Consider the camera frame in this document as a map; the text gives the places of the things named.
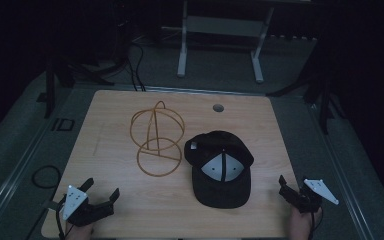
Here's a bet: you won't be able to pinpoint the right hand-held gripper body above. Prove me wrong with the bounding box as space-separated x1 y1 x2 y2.
294 178 340 215

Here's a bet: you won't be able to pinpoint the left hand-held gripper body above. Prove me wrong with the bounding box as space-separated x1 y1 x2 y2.
61 184 116 228

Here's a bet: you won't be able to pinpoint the gold wire hat stand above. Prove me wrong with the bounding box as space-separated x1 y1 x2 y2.
129 100 186 178

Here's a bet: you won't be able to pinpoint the black baseball cap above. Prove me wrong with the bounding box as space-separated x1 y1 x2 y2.
183 130 255 210

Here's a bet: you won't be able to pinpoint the person's left hand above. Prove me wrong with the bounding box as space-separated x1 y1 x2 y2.
64 222 95 240

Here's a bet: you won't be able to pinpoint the person's right hand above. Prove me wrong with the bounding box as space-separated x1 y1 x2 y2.
287 205 324 240

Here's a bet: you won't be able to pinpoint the black tripod stand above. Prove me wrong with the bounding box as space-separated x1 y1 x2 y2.
265 63 346 136
36 58 116 120

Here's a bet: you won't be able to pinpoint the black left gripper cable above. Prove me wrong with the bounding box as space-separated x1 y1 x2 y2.
55 195 68 240

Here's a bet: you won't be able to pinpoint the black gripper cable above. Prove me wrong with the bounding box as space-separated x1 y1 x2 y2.
309 206 324 236
55 195 68 240

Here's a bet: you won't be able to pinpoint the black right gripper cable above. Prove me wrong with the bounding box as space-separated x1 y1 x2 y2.
309 206 324 236

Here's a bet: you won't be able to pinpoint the black looped floor cable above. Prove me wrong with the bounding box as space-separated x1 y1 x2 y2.
31 164 63 190

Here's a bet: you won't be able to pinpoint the black floor cables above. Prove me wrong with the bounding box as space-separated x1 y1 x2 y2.
125 39 148 93

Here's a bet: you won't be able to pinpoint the white metal desk frame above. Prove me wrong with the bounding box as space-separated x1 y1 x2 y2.
176 0 276 85

